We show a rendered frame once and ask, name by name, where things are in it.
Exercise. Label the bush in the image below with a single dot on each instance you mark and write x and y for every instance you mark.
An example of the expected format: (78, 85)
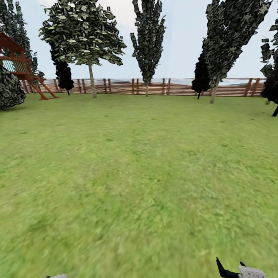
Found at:
(10, 91)

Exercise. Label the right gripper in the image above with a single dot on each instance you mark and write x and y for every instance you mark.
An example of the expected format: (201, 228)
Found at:
(225, 273)

